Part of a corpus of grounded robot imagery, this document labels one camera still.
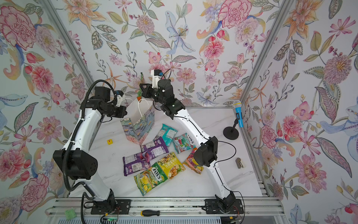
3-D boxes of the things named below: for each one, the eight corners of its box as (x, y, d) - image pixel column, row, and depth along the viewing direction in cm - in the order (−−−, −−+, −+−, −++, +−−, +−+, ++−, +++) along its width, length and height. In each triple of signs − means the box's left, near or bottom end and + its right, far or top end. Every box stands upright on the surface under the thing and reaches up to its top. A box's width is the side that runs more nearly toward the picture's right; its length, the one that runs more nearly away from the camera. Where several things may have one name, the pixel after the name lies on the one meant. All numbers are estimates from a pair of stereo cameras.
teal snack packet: (153, 140, 102) (152, 138, 100) (163, 125, 110) (162, 124, 108) (169, 146, 98) (168, 145, 96) (177, 131, 106) (177, 129, 104)
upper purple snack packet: (145, 162, 91) (145, 160, 89) (140, 147, 98) (139, 145, 96) (168, 152, 96) (168, 150, 94) (161, 138, 103) (161, 136, 101)
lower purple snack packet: (124, 175, 86) (123, 174, 84) (123, 158, 93) (122, 157, 91) (150, 167, 89) (150, 166, 87) (147, 151, 96) (147, 150, 94)
